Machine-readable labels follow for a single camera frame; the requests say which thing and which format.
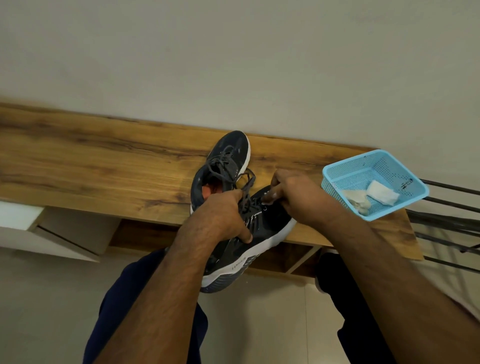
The person's left hand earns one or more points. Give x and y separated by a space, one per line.
217 221

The person's right hand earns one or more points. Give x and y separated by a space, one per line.
303 198

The used wipe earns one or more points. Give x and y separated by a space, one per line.
358 198

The black metal shoe rack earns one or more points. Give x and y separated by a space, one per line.
442 222

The person's left forearm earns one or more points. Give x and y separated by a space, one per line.
161 307

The person's right forearm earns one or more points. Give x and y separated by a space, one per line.
405 300

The blue plastic basket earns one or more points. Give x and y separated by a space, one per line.
375 165

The wooden table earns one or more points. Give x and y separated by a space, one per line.
93 161

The white drawer unit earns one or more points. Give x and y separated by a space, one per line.
75 232

